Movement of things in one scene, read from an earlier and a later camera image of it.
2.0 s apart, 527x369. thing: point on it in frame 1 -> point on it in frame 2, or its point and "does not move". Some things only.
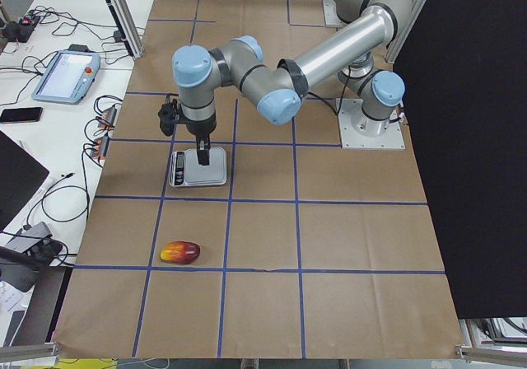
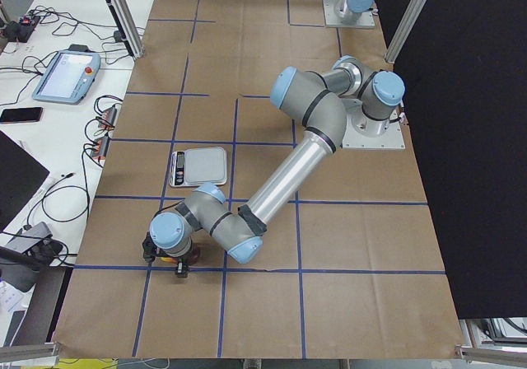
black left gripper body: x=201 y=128 -> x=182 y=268
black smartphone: x=20 y=114 does not move
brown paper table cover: x=311 y=250 does not move
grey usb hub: x=30 y=237 does not move
